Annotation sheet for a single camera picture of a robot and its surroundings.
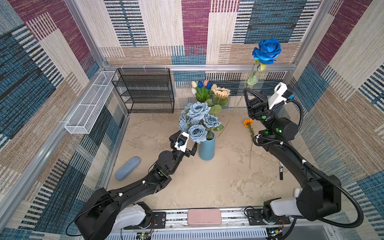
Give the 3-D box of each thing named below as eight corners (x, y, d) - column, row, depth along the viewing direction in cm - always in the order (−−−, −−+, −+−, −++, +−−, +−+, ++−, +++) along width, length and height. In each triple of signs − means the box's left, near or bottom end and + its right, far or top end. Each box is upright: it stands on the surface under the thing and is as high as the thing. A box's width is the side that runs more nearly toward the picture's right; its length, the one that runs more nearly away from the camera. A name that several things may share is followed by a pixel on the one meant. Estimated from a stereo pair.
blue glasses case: (113, 173, 91) (111, 171, 89) (137, 156, 99) (135, 153, 96) (119, 181, 89) (116, 178, 86) (142, 162, 96) (140, 160, 93)
